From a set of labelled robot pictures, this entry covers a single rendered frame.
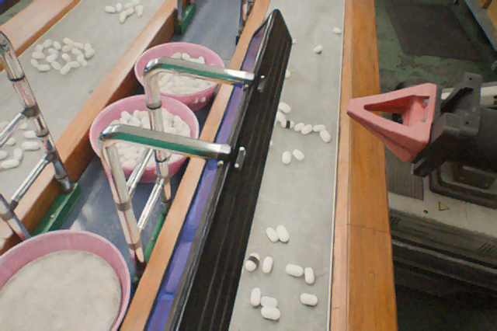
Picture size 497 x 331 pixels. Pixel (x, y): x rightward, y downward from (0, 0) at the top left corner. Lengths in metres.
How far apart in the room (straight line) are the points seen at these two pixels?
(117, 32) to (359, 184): 0.95
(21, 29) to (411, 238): 1.45
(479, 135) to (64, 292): 0.70
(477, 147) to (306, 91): 0.83
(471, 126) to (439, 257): 1.12
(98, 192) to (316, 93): 0.68
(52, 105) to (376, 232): 0.88
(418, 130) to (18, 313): 0.70
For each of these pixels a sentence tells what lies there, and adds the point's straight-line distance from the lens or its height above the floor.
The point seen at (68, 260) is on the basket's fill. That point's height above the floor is 0.73.
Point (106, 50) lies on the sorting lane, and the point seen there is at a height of 0.74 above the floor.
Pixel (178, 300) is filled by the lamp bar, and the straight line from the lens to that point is 0.35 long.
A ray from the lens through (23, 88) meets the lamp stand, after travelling 0.75.
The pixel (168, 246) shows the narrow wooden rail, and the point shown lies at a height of 0.76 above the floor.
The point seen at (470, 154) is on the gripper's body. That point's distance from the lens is 0.40.
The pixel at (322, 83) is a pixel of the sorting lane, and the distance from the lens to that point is 1.23.
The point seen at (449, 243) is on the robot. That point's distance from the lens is 1.45.
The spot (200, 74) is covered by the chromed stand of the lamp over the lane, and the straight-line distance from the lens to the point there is 0.55.
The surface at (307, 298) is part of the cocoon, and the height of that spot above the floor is 0.76.
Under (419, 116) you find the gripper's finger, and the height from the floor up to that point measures 1.21.
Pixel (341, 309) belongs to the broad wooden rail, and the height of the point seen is 0.76.
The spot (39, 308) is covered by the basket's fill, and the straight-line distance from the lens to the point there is 0.80.
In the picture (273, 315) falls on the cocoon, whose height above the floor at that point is 0.76.
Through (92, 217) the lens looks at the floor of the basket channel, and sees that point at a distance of 0.94.
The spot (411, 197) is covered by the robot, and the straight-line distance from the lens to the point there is 1.36.
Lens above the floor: 1.43
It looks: 48 degrees down
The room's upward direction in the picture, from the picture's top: 7 degrees clockwise
